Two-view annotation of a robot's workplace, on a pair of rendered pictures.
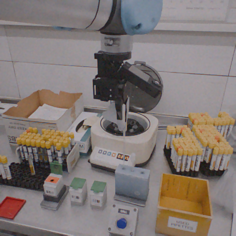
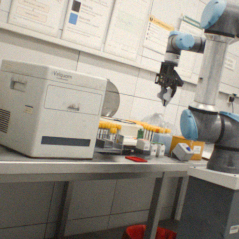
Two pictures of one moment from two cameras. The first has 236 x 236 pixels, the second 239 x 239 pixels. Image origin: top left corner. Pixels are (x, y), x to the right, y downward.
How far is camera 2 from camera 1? 1.90 m
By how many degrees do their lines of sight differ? 64
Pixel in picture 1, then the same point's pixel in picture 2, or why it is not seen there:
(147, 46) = (99, 70)
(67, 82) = not seen: hidden behind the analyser
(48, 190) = (146, 145)
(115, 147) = (130, 132)
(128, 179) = (165, 138)
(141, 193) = (168, 148)
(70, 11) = not seen: hidden behind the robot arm
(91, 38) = (66, 56)
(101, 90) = (169, 80)
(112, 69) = (171, 71)
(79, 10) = not seen: hidden behind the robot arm
